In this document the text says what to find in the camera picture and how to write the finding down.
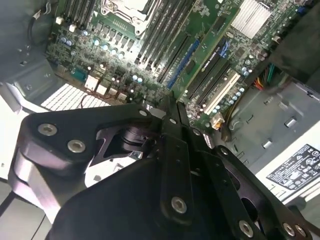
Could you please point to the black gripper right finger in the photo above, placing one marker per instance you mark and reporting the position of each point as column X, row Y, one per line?
column 225, row 172

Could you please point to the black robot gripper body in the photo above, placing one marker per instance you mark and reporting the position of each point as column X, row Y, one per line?
column 117, row 207

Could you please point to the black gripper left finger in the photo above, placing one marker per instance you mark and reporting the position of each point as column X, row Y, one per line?
column 60, row 130

